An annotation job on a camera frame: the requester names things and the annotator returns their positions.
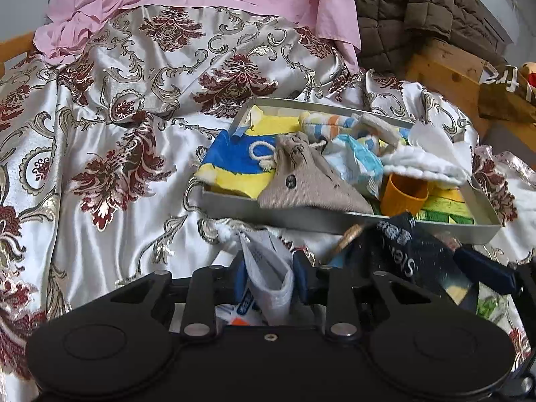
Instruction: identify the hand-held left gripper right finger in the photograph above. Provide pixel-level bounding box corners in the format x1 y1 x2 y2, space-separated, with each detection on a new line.
292 251 436 342

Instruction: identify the green patterned packet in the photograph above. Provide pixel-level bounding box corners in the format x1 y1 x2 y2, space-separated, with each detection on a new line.
475 293 503 319

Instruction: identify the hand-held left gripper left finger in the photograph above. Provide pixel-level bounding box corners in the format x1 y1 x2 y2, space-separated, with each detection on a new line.
109 260 248 340

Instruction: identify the white quilted cloth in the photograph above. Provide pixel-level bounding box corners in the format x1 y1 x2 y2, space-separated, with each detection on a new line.
379 146 472 187

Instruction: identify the beige knit drawstring pouch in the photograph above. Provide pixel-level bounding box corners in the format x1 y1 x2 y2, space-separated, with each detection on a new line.
249 132 374 215

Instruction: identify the light grey cloth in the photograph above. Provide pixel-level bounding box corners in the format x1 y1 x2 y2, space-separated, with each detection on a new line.
354 113 403 147

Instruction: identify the brown quilted jacket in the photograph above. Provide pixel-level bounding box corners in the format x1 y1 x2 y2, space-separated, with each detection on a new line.
354 0 499 70

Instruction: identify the wooden bed rail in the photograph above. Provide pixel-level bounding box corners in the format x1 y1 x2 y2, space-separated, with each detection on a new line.
0 31 36 76

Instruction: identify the white air conditioner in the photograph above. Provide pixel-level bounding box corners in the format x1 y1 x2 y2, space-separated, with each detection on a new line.
458 0 516 45

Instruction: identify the blue yellow cartoon towel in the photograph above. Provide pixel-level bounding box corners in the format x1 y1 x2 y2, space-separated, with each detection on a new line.
197 107 478 224

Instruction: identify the yellow striped towel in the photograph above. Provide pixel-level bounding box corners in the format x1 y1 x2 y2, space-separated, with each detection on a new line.
299 111 415 151

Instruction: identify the light blue soft packet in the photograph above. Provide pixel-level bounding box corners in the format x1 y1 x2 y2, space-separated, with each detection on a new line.
324 134 386 197

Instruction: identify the white plastic packet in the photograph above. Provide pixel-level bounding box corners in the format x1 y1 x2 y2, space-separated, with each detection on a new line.
215 224 296 327

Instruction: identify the grey metal tray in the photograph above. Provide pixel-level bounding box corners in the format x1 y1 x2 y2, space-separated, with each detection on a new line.
200 96 503 244

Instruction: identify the orange plastic cup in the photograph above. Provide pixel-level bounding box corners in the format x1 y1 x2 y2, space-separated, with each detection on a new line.
380 173 430 218

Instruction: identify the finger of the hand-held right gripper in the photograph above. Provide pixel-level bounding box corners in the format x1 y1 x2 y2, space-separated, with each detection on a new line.
327 224 365 269
458 246 536 302

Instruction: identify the wooden bed frame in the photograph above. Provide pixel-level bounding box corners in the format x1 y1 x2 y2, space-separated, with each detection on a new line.
404 36 536 139

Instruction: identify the floral satin blanket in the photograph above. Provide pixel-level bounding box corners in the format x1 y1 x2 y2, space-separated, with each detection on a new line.
0 6 536 402

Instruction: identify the white orange cardboard box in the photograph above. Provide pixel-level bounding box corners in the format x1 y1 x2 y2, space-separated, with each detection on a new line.
215 304 269 328

